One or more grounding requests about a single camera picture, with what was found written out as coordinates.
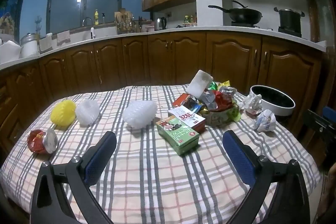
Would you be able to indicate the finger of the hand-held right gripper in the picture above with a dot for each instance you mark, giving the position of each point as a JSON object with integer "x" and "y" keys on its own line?
{"x": 321, "y": 125}

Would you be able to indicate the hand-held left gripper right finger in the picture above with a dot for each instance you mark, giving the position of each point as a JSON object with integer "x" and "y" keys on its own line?
{"x": 240, "y": 158}

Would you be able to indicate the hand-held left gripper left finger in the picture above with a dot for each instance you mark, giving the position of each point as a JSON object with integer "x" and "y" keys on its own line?
{"x": 97, "y": 163}

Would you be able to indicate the white and blue wrapper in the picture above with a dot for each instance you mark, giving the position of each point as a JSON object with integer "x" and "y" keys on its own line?
{"x": 265, "y": 121}

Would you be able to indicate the white round waste bin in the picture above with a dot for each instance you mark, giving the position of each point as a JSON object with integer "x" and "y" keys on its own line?
{"x": 278, "y": 109}

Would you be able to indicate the white paper ball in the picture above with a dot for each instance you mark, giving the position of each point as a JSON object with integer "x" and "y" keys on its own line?
{"x": 252, "y": 104}

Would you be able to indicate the small white foam fruit net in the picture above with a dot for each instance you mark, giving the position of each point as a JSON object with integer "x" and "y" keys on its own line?
{"x": 88, "y": 112}

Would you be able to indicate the pile of crumpled snack wrappers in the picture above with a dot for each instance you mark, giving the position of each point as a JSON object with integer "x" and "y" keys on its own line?
{"x": 220, "y": 103}

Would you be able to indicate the yellow foam fruit net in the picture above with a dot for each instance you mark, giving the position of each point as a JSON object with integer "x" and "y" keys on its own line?
{"x": 63, "y": 112}

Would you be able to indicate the plaid tablecloth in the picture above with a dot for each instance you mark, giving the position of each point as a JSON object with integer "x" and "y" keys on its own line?
{"x": 157, "y": 182}

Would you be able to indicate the red crumpled snack wrapper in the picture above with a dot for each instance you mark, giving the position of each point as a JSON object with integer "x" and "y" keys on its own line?
{"x": 36, "y": 140}

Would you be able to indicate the green carton box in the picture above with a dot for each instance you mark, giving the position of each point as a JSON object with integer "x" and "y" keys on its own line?
{"x": 178, "y": 137}

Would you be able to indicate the large white foam fruit net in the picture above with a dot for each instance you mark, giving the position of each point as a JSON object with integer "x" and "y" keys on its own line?
{"x": 139, "y": 113}

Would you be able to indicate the white and red carton box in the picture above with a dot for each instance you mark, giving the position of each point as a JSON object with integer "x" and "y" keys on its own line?
{"x": 183, "y": 116}

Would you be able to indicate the orange and blue carton box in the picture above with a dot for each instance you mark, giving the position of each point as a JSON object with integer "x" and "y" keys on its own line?
{"x": 183, "y": 100}

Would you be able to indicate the white foam block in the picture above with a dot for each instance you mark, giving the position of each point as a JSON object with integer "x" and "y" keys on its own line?
{"x": 199, "y": 82}

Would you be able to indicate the black gas stove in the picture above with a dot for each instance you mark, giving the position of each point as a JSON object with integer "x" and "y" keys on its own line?
{"x": 290, "y": 30}

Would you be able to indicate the black stock pot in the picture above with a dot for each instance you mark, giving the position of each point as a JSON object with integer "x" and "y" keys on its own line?
{"x": 288, "y": 19}

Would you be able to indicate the brown wooden base cabinets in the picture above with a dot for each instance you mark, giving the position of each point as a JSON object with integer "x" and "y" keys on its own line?
{"x": 178, "y": 58}

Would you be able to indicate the white dish cloth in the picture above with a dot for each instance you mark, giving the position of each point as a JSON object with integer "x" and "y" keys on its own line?
{"x": 63, "y": 37}
{"x": 46, "y": 43}

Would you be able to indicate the black wok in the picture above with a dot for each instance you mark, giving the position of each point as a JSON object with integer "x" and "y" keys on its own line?
{"x": 244, "y": 15}

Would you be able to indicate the steel lidded canister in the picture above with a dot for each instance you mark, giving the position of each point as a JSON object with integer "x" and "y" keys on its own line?
{"x": 29, "y": 45}

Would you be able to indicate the white kitchen countertop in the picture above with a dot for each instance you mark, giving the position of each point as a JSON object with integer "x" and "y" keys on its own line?
{"x": 183, "y": 29}

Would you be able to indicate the white plastic bag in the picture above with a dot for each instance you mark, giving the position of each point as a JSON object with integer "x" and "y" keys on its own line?
{"x": 9, "y": 52}

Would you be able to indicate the steel kitchen faucet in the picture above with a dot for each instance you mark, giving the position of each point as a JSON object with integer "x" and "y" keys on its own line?
{"x": 87, "y": 19}

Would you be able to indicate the clear pump bottle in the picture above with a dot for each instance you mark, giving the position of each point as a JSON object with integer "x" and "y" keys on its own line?
{"x": 103, "y": 19}

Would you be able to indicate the wooden utensil rack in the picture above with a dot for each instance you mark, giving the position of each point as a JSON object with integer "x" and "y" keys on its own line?
{"x": 123, "y": 20}

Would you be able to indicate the yellow bottle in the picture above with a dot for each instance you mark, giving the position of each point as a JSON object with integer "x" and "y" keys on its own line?
{"x": 96, "y": 18}

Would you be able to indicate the group of seasoning bottles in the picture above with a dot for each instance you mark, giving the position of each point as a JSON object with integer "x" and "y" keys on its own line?
{"x": 189, "y": 21}

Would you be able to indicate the steel electric kettle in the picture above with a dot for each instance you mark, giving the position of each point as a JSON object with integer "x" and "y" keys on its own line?
{"x": 159, "y": 23}

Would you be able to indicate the kitchen window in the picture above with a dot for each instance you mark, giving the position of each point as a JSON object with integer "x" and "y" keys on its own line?
{"x": 65, "y": 1}

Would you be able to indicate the colourful wall poster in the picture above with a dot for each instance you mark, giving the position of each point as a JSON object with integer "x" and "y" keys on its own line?
{"x": 8, "y": 19}

